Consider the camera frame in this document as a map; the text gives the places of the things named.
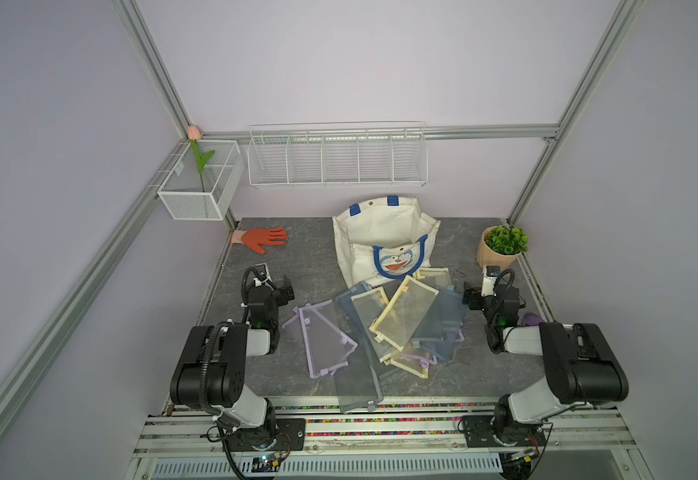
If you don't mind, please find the yellow mesh pouch top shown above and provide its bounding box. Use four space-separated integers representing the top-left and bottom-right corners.
369 276 439 351

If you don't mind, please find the small white mesh wall basket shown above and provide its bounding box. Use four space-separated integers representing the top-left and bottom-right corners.
157 140 244 221

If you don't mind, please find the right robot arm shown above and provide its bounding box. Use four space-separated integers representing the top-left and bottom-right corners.
462 283 629 439

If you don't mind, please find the purple mesh pouch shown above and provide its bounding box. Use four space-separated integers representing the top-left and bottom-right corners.
281 300 358 379

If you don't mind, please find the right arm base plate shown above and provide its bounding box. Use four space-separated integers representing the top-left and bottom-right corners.
456 415 547 448

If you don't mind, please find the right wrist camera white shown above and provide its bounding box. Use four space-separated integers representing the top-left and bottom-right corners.
481 265 501 297

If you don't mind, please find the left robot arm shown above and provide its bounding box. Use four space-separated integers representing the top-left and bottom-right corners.
169 277 295 436

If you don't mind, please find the grey mesh pouch front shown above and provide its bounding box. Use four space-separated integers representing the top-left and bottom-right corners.
334 348 383 413

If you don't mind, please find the white slotted vent grille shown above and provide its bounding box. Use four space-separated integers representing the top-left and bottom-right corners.
151 452 503 479

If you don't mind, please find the green plant in beige pot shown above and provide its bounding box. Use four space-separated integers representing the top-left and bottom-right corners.
477 225 529 272

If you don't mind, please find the long white wire wall basket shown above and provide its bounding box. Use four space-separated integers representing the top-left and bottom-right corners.
247 121 429 188

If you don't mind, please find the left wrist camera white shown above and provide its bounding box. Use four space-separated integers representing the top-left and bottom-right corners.
253 263 271 283

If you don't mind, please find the red rubber glove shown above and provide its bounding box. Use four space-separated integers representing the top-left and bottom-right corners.
230 227 288 255

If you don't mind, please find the grey blue mesh pouch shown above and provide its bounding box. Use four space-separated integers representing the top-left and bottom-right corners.
333 281 370 336

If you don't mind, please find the yellow mesh pouch bottom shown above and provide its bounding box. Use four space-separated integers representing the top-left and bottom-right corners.
384 346 435 379

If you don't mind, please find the yellow mesh pouch centre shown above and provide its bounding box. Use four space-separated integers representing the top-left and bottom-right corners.
351 287 396 365

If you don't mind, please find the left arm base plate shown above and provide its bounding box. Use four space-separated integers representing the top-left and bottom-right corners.
225 417 306 452

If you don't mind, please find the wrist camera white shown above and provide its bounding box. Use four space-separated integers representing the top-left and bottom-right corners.
253 263 271 283
481 265 501 297

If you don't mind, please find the artificial pink tulip flower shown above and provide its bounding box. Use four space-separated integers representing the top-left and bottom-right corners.
187 125 215 192

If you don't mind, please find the white canvas Doraemon tote bag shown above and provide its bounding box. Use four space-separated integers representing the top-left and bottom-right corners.
332 195 441 287

